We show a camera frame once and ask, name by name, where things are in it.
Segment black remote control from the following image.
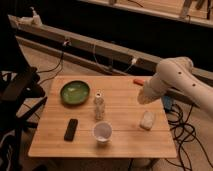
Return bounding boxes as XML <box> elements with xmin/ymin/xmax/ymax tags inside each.
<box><xmin>64</xmin><ymin>119</ymin><xmax>78</xmax><ymax>141</ymax></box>

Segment metal rail beam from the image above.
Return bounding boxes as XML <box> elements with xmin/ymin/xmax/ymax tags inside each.
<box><xmin>8</xmin><ymin>14</ymin><xmax>213</xmax><ymax>113</ymax></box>

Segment small clear plastic bottle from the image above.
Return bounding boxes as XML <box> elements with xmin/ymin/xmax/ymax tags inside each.
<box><xmin>94</xmin><ymin>92</ymin><xmax>105</xmax><ymax>120</ymax></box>

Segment green bowl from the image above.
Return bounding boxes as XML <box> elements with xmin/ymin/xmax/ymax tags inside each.
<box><xmin>60</xmin><ymin>80</ymin><xmax>90</xmax><ymax>105</ymax></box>

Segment black chair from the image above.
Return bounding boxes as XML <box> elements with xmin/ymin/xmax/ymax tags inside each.
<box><xmin>0</xmin><ymin>67</ymin><xmax>47</xmax><ymax>171</ymax></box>

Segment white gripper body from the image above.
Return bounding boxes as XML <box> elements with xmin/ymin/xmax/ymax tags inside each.
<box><xmin>137</xmin><ymin>88</ymin><xmax>153</xmax><ymax>105</ymax></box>

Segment black floor cables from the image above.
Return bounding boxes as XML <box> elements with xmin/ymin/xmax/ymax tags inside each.
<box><xmin>164</xmin><ymin>101</ymin><xmax>213</xmax><ymax>171</ymax></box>

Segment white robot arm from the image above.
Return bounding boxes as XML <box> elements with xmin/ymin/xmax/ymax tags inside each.
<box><xmin>137</xmin><ymin>57</ymin><xmax>213</xmax><ymax>115</ymax></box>

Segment wooden table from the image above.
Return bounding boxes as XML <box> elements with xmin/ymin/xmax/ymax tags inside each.
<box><xmin>28</xmin><ymin>76</ymin><xmax>177</xmax><ymax>158</ymax></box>

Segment white device on rail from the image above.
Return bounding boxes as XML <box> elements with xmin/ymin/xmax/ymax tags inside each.
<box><xmin>18</xmin><ymin>7</ymin><xmax>43</xmax><ymax>26</ymax></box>

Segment blue object on floor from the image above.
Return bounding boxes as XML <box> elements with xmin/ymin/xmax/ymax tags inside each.
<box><xmin>162</xmin><ymin>96</ymin><xmax>173</xmax><ymax>110</ymax></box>

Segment orange marker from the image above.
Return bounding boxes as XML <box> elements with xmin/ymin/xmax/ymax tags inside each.
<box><xmin>133</xmin><ymin>79</ymin><xmax>144</xmax><ymax>86</ymax></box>

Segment white crumpled object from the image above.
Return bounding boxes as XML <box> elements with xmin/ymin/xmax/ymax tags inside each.
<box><xmin>140</xmin><ymin>111</ymin><xmax>155</xmax><ymax>130</ymax></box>

